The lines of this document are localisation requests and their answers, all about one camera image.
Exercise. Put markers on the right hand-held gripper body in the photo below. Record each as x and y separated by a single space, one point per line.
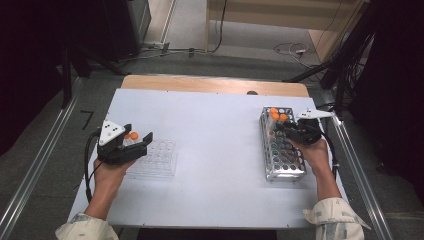
306 133

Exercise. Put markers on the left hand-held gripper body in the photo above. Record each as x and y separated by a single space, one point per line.
110 133

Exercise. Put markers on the clear plastic tube rack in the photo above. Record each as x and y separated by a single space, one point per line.
160 160

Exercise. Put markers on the metal test tube rack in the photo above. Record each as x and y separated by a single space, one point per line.
280 161

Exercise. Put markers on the person's right hand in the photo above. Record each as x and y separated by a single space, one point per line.
315 156

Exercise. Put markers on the person's left hand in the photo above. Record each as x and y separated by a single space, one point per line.
108 178

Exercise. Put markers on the black metal stand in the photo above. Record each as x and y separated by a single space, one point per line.
66 76
340 76

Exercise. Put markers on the white board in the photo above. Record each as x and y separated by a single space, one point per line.
216 150

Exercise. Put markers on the wooden table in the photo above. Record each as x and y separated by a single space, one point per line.
206 85

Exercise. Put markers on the power strip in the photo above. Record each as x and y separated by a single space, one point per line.
155 45

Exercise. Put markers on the black computer case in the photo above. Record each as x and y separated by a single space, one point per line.
130 26

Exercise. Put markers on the dark curtain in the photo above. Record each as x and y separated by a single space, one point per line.
30 66
396 83

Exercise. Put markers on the light wooden cabinet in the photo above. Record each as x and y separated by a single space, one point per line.
283 15

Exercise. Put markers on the aluminium floor rail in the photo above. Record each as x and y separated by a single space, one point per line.
360 173
36 166

